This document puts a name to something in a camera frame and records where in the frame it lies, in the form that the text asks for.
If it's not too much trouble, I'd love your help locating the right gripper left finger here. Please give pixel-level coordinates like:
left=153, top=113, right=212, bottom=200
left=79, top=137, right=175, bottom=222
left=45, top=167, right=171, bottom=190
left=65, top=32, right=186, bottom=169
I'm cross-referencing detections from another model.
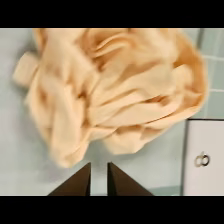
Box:
left=48, top=162, right=92, bottom=197

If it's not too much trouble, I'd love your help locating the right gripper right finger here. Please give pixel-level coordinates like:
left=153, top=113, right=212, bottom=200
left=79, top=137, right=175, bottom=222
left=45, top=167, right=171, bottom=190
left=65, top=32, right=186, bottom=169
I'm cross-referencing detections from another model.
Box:
left=106, top=162, right=154, bottom=197

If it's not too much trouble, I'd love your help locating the peach shirt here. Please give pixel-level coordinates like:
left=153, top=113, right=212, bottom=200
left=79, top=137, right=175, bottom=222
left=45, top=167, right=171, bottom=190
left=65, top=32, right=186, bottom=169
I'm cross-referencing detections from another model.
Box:
left=12, top=28, right=209, bottom=169

